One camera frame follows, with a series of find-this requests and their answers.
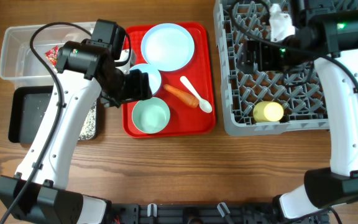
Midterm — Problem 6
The red serving tray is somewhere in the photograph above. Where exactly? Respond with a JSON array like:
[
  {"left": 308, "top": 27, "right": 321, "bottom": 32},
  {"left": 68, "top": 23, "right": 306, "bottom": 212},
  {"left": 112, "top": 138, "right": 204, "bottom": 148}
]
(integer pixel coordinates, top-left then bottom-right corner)
[{"left": 122, "top": 22, "right": 216, "bottom": 138}]

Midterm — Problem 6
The light blue bowl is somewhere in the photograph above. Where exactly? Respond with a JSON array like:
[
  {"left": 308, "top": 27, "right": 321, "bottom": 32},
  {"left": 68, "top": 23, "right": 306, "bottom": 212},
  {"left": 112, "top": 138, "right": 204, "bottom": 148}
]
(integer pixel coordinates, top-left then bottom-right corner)
[{"left": 130, "top": 63, "right": 162, "bottom": 96}]

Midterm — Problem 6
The clear plastic bin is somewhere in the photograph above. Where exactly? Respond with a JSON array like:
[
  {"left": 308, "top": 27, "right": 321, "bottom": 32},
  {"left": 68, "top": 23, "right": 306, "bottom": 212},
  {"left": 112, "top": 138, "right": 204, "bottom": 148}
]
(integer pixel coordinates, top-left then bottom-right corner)
[{"left": 0, "top": 25, "right": 90, "bottom": 88}]

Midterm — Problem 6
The grey dishwasher rack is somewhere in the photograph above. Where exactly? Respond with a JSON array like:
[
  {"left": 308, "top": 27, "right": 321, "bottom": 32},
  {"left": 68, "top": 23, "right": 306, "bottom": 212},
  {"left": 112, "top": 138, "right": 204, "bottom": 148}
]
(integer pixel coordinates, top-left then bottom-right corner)
[{"left": 213, "top": 0, "right": 329, "bottom": 136}]

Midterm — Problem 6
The red snack wrapper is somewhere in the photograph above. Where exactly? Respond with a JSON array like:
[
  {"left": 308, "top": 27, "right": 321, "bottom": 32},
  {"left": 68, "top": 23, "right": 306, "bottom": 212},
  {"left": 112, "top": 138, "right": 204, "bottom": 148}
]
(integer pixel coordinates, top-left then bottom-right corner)
[{"left": 45, "top": 45, "right": 59, "bottom": 67}]

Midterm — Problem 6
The light blue plate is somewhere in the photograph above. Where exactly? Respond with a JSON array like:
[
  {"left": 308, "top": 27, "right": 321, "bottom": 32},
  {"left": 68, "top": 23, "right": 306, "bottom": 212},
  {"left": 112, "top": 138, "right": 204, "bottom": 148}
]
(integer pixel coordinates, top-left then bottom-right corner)
[{"left": 140, "top": 23, "right": 195, "bottom": 72}]

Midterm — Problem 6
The black waste tray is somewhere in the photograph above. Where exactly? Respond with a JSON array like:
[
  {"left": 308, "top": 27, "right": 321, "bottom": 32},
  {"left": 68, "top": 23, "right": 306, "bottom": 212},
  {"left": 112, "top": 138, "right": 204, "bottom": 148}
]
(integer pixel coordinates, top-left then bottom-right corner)
[{"left": 8, "top": 86, "right": 99, "bottom": 144}]

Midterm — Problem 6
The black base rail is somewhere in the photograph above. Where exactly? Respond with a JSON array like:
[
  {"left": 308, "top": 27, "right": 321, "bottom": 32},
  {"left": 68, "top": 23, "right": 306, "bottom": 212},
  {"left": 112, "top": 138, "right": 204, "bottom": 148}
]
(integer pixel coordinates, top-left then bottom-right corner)
[{"left": 103, "top": 202, "right": 330, "bottom": 224}]

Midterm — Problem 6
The left black cable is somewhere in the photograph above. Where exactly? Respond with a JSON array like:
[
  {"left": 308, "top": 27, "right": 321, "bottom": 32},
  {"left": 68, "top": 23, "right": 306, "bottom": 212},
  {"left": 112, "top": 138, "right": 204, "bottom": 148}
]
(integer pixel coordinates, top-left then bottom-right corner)
[{"left": 0, "top": 21, "right": 133, "bottom": 224}]

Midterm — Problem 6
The white plastic spoon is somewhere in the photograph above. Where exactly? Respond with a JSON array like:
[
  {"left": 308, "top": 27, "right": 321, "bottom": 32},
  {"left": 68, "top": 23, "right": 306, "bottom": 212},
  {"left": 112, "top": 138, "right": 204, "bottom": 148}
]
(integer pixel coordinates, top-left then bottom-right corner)
[{"left": 180, "top": 76, "right": 213, "bottom": 113}]

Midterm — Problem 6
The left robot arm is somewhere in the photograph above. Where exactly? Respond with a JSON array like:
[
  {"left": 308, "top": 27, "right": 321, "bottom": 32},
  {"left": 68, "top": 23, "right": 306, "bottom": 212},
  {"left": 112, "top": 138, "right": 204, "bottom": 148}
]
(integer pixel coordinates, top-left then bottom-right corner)
[{"left": 0, "top": 19, "right": 152, "bottom": 223}]

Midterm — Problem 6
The white rice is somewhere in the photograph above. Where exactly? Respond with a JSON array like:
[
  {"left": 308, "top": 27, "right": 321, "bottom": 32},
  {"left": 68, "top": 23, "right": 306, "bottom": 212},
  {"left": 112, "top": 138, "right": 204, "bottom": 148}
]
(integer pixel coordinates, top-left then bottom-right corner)
[{"left": 79, "top": 101, "right": 97, "bottom": 141}]

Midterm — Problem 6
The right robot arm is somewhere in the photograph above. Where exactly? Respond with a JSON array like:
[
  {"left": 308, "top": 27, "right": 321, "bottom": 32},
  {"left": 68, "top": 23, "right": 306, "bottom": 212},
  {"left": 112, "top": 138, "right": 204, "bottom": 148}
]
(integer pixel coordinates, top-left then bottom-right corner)
[{"left": 237, "top": 1, "right": 358, "bottom": 223}]

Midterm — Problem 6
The orange carrot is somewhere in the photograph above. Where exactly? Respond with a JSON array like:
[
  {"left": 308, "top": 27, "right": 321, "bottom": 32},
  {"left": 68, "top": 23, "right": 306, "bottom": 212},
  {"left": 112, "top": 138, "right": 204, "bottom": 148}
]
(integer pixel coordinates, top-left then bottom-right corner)
[{"left": 163, "top": 84, "right": 199, "bottom": 108}]

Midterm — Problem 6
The yellow plastic cup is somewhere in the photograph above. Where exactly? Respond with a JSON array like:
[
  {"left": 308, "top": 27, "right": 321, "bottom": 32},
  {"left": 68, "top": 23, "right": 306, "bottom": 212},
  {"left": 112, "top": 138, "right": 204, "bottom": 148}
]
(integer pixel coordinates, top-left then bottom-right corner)
[{"left": 253, "top": 101, "right": 284, "bottom": 123}]

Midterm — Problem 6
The mint green bowl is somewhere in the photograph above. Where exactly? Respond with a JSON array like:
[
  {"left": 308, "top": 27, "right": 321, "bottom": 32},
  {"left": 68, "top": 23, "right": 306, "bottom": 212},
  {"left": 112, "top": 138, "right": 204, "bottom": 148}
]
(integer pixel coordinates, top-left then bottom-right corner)
[{"left": 132, "top": 97, "right": 171, "bottom": 134}]

